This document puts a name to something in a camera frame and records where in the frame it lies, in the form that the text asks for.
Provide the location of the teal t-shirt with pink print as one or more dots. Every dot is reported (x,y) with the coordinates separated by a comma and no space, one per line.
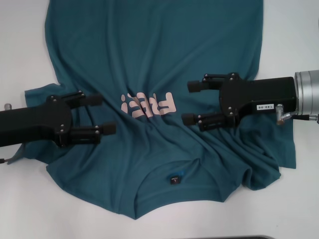
(149,49)

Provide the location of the dark flat panel edge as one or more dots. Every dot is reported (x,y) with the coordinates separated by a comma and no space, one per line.
(259,237)

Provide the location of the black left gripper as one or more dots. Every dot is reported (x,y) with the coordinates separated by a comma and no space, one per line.
(32,122)

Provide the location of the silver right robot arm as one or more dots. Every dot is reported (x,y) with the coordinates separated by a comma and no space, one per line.
(309,92)

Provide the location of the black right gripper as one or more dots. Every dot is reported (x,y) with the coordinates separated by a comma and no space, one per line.
(261,94)

